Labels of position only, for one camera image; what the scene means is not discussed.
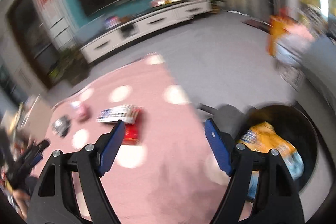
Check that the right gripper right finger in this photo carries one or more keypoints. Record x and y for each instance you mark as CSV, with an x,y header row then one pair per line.
x,y
261,187

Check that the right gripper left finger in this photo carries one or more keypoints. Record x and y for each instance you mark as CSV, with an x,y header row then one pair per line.
x,y
69,188

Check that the black plastic bag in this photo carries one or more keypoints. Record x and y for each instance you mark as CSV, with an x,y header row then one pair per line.
x,y
61,126

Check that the pink plastic bag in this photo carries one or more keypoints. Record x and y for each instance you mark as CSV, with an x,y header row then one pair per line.
x,y
82,111

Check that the red shiny box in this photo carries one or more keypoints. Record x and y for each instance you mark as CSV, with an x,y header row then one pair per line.
x,y
133,131

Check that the orange chip bag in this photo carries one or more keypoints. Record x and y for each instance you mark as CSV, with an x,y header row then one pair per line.
x,y
263,138

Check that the large plant left of cabinet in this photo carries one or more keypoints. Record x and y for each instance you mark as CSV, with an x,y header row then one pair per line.
x,y
71,66

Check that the grey sofa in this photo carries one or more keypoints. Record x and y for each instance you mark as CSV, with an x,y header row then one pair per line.
x,y
318,67

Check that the white grey plastic bag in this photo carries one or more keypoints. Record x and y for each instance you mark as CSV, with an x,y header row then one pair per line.
x,y
293,44

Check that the potted plant by cabinet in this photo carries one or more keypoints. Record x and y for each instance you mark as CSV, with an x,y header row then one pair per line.
x,y
216,6

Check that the black round trash bin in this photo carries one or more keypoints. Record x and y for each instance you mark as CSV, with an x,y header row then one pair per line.
x,y
293,126

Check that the orange shopping bag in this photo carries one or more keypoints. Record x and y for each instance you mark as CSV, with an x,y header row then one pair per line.
x,y
278,25

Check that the pink polka dot rug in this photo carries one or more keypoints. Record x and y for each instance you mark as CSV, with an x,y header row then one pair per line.
x,y
170,175

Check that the white blue toothpaste box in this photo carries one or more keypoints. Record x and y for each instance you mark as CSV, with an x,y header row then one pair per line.
x,y
126,113

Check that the white TV cabinet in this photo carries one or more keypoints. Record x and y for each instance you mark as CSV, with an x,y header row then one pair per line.
x,y
143,26

